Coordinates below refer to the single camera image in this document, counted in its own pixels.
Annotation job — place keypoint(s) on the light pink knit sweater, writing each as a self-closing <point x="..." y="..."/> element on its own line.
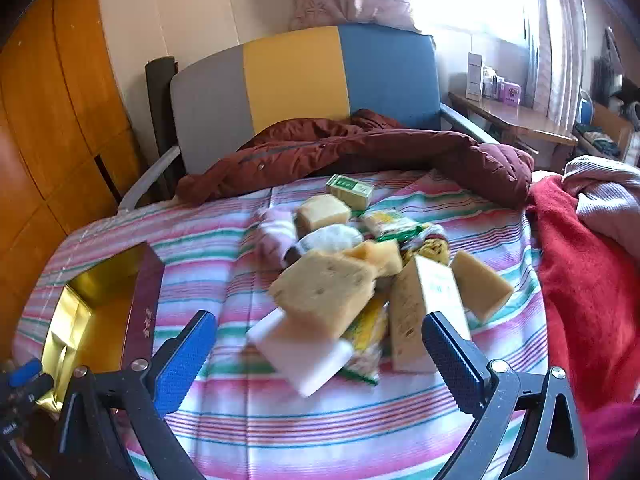
<point x="605" y="195"/>

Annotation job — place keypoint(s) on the white carton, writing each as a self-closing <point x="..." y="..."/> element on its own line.
<point x="474" y="77"/>

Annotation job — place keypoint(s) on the sheer striped curtain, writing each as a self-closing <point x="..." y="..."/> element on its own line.
<point x="560" y="35"/>

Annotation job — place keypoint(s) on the wooden wardrobe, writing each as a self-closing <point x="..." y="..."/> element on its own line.
<point x="60" y="110"/>

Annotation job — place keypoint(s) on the maroon gift box gold interior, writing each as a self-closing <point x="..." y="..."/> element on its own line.
<point x="145" y="300"/>

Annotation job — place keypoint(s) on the grey yellow blue armchair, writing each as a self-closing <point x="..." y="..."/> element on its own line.
<point x="295" y="75"/>

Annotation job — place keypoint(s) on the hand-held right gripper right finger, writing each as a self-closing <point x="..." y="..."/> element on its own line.
<point x="450" y="360"/>

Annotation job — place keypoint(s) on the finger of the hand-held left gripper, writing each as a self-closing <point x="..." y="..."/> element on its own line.
<point x="25" y="372"/>

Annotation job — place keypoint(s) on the large yellow sponge block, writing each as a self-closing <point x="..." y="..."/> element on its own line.
<point x="320" y="290"/>

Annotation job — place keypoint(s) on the red blanket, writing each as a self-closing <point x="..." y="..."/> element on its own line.
<point x="585" y="285"/>

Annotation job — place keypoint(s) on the maroon puffer jacket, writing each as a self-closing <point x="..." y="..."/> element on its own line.
<point x="400" y="155"/>

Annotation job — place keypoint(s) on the cream carton green print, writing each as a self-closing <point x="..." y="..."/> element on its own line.
<point x="440" y="290"/>

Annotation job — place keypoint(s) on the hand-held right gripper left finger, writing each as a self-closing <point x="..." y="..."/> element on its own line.
<point x="185" y="360"/>

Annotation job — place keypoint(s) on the cardboard box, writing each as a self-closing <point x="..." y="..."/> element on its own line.
<point x="612" y="125"/>

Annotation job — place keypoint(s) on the yellow knit sock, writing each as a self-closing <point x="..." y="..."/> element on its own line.
<point x="432" y="252"/>

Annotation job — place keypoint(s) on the wooden side desk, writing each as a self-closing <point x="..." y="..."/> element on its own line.
<point x="515" y="117"/>

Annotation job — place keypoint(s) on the white foam block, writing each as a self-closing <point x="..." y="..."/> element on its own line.
<point x="300" y="360"/>

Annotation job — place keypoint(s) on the green yellow snack packet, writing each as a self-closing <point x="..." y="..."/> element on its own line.
<point x="387" y="224"/>
<point x="367" y="340"/>

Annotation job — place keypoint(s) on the pink striped sock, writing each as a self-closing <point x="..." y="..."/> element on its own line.
<point x="275" y="235"/>

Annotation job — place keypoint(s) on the yellow sponge wedge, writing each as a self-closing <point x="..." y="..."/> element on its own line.
<point x="382" y="257"/>

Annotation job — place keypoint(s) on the blue globe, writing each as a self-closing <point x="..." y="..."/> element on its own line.
<point x="586" y="105"/>

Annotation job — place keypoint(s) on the purple box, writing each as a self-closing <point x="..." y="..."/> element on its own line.
<point x="512" y="93"/>

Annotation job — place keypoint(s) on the striped bed sheet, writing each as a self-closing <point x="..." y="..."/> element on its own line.
<point x="300" y="435"/>

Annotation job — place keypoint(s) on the small green carton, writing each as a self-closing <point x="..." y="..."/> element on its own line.
<point x="350" y="190"/>

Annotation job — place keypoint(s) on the white sock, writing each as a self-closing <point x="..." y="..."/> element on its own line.
<point x="330" y="237"/>

